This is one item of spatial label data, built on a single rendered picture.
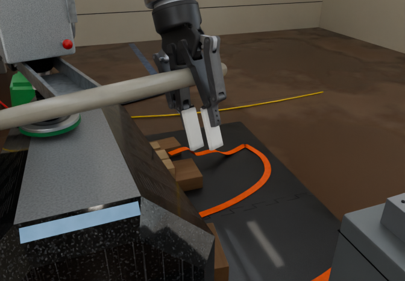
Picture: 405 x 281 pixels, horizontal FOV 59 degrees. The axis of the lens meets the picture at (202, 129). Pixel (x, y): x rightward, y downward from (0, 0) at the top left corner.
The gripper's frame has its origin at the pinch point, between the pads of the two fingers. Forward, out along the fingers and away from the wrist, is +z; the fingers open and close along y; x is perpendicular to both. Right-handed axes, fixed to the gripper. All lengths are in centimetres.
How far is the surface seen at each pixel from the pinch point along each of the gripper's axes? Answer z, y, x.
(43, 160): 7, 78, -6
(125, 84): -9.7, 1.8, 11.6
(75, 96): -9.6, 6.0, 17.3
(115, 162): 13, 60, -20
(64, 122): -3, 85, -19
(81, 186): 15, 58, -6
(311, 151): 69, 88, -210
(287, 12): -86, 288, -613
